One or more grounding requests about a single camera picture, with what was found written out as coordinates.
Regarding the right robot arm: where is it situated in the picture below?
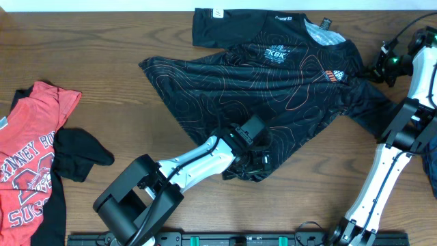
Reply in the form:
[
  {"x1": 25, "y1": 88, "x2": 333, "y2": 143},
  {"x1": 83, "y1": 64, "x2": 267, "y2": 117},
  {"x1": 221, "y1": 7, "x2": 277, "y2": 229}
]
[{"x1": 323, "y1": 26, "x2": 436, "y2": 245}]

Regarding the red printed t-shirt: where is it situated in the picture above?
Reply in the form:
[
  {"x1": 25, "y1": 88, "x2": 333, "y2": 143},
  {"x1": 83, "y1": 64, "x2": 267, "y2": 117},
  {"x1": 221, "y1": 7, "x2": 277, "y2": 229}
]
[{"x1": 1, "y1": 81, "x2": 82, "y2": 245}]

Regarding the black mounting rail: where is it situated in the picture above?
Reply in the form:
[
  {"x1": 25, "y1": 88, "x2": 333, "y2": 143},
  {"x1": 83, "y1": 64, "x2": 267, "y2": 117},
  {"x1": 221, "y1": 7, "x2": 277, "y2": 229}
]
[{"x1": 67, "y1": 231, "x2": 410, "y2": 246}]

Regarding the dark navy blue garment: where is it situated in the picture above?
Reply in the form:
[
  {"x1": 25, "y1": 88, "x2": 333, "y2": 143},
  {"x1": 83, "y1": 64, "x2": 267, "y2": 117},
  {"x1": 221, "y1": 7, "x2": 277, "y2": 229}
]
[{"x1": 422, "y1": 135, "x2": 437, "y2": 197}]

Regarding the plain black garment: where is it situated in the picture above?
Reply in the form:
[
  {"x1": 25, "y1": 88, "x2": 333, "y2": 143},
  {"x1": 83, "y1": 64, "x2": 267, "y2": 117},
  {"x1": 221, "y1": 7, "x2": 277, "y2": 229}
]
[{"x1": 10, "y1": 86, "x2": 114, "y2": 245}]

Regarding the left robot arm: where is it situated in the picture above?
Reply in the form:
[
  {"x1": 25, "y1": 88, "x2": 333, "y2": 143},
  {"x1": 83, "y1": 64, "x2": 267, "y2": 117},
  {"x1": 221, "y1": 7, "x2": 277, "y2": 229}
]
[{"x1": 93, "y1": 115, "x2": 268, "y2": 245}]

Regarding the black orange-patterned jersey shirt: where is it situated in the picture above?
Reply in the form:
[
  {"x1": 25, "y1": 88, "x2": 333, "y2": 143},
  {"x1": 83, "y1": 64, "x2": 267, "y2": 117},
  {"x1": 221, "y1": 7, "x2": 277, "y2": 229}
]
[{"x1": 139, "y1": 8, "x2": 396, "y2": 182}]

